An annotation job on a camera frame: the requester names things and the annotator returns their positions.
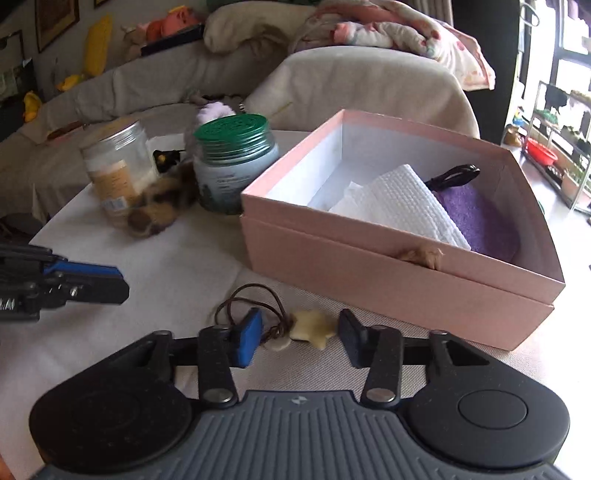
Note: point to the beige plush toy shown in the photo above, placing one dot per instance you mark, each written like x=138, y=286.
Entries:
x=134, y=41

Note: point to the grey covered sofa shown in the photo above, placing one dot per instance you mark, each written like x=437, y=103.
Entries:
x=152, y=83

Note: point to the clear plastic jar beige label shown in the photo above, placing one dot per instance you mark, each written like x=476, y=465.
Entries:
x=115, y=170

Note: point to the pink cardboard box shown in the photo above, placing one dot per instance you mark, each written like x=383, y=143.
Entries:
x=369, y=286

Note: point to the pink plush toy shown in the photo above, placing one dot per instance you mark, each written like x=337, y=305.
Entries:
x=178, y=21

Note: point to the lilac fluffy pom-pom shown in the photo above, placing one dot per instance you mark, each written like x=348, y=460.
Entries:
x=213, y=115

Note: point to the brown object on sofa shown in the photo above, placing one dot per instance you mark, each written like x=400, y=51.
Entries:
x=67, y=131

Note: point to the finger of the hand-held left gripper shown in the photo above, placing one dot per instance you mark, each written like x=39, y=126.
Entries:
x=94, y=291
x=90, y=271

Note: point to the floral pink blanket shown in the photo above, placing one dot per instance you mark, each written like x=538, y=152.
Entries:
x=415, y=32

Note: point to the beige cushion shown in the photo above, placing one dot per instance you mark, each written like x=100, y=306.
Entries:
x=249, y=25

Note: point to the small yellow figurine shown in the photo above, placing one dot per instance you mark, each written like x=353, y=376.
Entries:
x=513, y=131

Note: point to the dark flat book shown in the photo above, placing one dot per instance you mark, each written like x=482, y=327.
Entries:
x=171, y=42

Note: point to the small yellow plush toy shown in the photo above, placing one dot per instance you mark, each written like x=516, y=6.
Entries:
x=31, y=106

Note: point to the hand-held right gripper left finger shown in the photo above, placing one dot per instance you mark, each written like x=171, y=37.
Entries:
x=248, y=339

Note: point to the white paper towel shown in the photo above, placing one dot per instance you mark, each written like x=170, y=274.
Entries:
x=401, y=203

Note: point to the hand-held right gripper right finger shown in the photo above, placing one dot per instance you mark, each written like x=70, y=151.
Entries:
x=351, y=341

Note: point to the purple cloth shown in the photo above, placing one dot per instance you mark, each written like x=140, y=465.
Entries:
x=480, y=221

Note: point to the framed wall picture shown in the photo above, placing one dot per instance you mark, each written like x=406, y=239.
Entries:
x=13, y=48
x=56, y=21

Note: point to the brown fluffy pom-pom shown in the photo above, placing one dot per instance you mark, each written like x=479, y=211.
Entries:
x=421, y=257

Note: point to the green lid jar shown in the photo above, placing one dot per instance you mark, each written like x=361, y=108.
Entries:
x=233, y=161

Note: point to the red plastic basin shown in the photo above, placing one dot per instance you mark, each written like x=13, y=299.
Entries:
x=542, y=152

